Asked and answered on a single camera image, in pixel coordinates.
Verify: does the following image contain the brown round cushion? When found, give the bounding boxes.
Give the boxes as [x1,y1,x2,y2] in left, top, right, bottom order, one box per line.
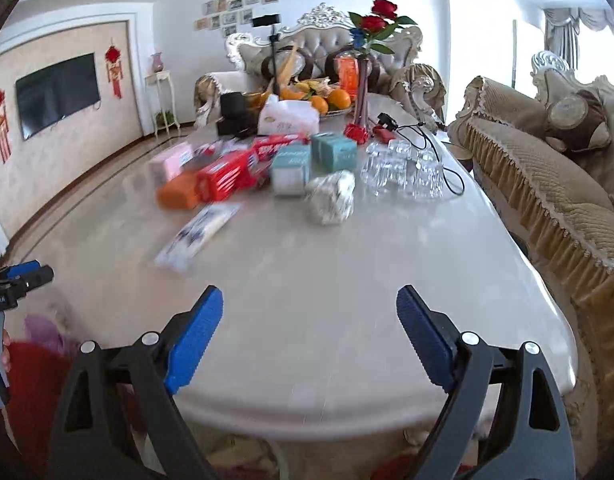
[544,90,612,153]

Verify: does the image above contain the teal cardboard box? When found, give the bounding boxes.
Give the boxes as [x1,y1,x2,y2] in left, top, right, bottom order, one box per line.
[311,132,338,168]
[332,137,359,171]
[271,145,312,196]

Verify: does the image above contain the ornate grey tufted sofa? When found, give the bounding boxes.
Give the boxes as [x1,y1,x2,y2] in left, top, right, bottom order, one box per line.
[194,2,445,121]

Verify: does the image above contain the tall black box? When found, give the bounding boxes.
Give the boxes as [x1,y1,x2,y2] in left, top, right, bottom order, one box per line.
[219,91,248,121]

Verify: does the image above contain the red cardboard box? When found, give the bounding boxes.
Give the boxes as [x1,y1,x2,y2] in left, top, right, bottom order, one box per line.
[196,151,258,203]

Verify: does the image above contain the black wall television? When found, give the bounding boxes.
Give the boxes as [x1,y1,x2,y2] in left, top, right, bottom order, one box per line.
[14,52,100,142]

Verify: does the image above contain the white tissue box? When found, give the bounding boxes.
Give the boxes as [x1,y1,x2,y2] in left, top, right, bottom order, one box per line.
[257,95,320,138]

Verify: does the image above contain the pink box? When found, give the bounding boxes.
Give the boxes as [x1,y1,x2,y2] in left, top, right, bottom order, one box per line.
[150,141,194,183]

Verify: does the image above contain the wall photo frame cluster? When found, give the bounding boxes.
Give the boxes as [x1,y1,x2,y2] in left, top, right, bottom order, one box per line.
[194,0,280,38]

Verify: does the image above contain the black cable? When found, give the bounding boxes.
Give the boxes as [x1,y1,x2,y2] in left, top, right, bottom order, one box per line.
[397,119,465,196]

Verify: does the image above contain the black phone tripod stand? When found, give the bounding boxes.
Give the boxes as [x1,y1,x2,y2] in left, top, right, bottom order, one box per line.
[251,12,283,98]

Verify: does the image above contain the clear printed plastic wrapper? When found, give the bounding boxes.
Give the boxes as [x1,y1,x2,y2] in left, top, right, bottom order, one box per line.
[154,203,242,273]

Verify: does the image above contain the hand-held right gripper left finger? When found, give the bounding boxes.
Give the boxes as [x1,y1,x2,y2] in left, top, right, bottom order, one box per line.
[47,285,224,480]

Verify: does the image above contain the orange plastic jar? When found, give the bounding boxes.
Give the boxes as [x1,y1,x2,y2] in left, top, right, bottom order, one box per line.
[334,50,360,103]

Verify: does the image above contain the white carved table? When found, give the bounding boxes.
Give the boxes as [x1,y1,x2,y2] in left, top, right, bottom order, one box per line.
[2,95,580,461]

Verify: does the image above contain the small white side table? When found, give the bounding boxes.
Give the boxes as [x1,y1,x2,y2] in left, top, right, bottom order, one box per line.
[144,71,180,136]

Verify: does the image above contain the orange packet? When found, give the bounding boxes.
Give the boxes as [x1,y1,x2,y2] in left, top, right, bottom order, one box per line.
[157,170,205,210]

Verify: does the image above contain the red fuzzy pants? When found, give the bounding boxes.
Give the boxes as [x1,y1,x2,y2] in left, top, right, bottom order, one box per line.
[2,342,148,480]

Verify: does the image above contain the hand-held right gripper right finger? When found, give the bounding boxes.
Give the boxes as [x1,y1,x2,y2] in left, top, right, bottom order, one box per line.
[397,285,578,480]

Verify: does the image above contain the cluster of clear glasses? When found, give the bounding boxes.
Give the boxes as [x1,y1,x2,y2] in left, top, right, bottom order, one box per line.
[359,140,445,201]

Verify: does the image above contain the grey draped curtain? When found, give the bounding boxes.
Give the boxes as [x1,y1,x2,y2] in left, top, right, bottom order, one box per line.
[542,5,614,68]

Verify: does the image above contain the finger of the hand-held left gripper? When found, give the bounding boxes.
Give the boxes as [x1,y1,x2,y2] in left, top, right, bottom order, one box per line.
[0,260,41,283]
[10,266,55,295]

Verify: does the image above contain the fruit bowl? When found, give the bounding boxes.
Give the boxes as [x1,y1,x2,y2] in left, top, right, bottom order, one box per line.
[274,77,355,117]

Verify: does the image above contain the dark glass vase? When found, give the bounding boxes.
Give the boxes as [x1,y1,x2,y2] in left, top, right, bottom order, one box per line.
[354,57,373,128]

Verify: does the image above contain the small red ornament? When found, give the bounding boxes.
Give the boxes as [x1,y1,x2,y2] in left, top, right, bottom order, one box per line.
[344,122,370,145]

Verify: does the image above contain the white wrapper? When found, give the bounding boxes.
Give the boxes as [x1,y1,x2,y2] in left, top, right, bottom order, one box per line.
[304,170,357,226]

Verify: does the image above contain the purple cloth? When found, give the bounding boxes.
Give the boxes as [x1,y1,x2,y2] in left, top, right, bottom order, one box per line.
[24,312,80,356]

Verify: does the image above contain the beige fringed sofa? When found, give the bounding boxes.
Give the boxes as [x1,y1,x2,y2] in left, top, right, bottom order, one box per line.
[447,50,614,451]

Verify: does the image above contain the long red packet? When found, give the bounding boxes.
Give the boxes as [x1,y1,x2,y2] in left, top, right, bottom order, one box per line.
[249,134,310,163]

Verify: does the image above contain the red rose bouquet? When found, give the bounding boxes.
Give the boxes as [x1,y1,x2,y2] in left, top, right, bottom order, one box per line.
[348,0,418,58]

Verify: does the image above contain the flat black box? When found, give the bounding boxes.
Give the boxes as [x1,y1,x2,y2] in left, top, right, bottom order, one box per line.
[217,117,258,138]

